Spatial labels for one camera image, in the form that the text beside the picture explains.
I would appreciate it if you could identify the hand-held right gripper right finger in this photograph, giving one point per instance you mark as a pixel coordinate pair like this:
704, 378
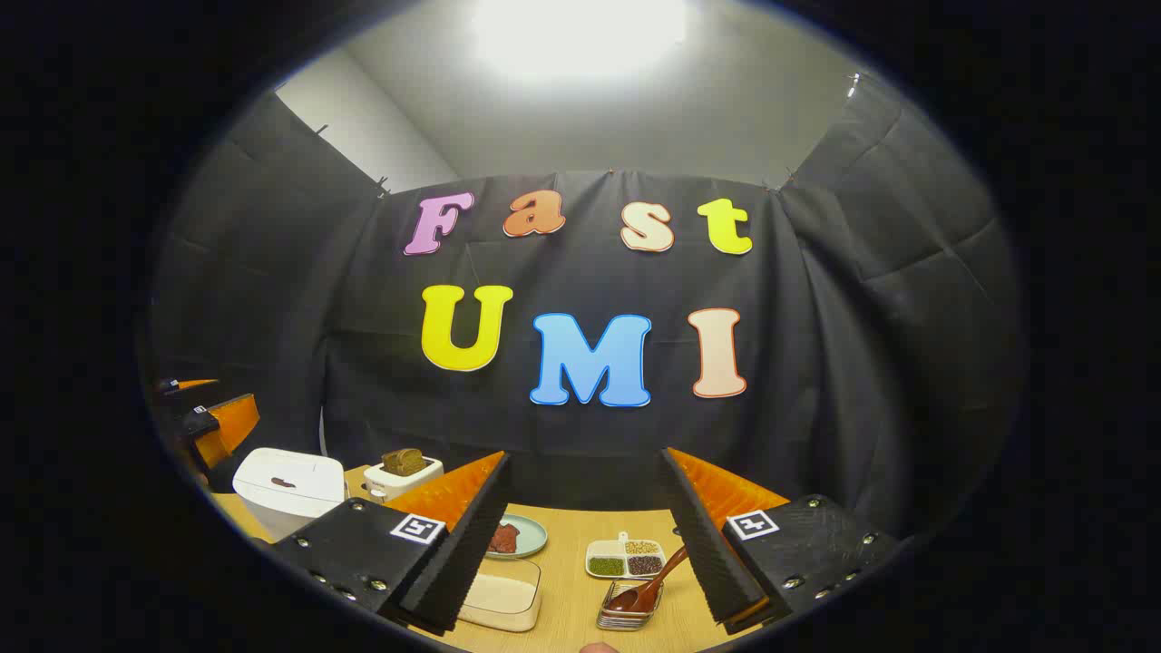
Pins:
712, 553

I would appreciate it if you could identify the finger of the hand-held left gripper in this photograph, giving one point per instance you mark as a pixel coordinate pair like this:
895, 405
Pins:
186, 385
227, 422

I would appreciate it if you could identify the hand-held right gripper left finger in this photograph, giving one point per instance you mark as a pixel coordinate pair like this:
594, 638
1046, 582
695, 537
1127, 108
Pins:
458, 544

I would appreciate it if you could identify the brown wooden spoon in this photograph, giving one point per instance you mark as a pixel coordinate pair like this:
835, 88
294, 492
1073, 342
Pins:
646, 589

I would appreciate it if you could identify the white rice cooker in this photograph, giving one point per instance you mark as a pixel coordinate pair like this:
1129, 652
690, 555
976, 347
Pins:
286, 494

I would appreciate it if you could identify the brown meat slice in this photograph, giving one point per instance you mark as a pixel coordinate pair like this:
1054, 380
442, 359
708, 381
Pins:
511, 535
499, 542

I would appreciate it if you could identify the clear glass container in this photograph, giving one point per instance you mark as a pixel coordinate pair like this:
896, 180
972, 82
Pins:
503, 567

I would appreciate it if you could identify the pale green plate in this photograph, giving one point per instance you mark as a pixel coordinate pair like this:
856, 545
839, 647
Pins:
533, 537

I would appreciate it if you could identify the white toaster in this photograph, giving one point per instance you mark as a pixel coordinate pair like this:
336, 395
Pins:
404, 483

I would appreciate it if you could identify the white divided bean dish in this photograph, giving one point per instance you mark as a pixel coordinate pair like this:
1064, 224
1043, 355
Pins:
626, 555

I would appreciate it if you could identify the brown bread slice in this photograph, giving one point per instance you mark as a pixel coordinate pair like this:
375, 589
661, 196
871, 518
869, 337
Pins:
393, 462
414, 460

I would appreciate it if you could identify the black backdrop cloth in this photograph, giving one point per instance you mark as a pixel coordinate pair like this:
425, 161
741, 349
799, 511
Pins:
816, 363

